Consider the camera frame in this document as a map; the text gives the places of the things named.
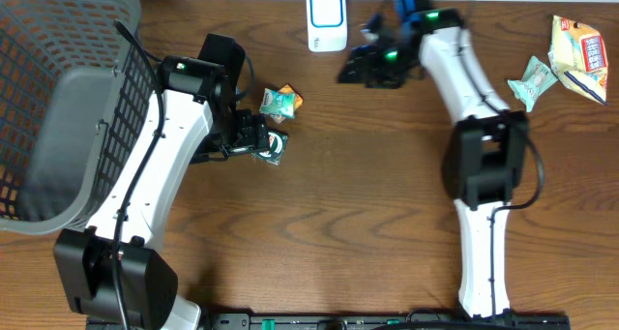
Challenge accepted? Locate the small teal packet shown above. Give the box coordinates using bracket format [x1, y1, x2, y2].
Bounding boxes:
[259, 89, 295, 119]

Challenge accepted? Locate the white barcode scanner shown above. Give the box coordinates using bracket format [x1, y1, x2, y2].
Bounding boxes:
[306, 0, 348, 52]

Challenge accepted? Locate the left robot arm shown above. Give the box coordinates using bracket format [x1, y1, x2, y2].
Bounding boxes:
[54, 56, 270, 329]

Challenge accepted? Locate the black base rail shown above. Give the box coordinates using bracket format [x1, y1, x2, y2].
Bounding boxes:
[197, 313, 572, 330]

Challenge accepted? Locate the small orange box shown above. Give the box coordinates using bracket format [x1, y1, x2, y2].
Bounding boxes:
[272, 84, 303, 124]

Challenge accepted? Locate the teal wet wipes pack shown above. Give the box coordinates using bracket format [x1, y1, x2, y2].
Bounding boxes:
[507, 56, 558, 113]

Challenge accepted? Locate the grey plastic shopping basket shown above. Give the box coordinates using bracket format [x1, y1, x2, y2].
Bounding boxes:
[1, 0, 153, 234]

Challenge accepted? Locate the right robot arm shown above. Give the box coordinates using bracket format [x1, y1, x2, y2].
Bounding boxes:
[338, 0, 528, 321]

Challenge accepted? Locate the yellow snack bag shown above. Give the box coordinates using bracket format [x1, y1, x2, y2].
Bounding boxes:
[548, 15, 608, 105]

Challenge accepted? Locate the dark green round-logo packet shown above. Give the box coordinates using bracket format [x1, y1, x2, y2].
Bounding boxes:
[252, 130, 289, 165]

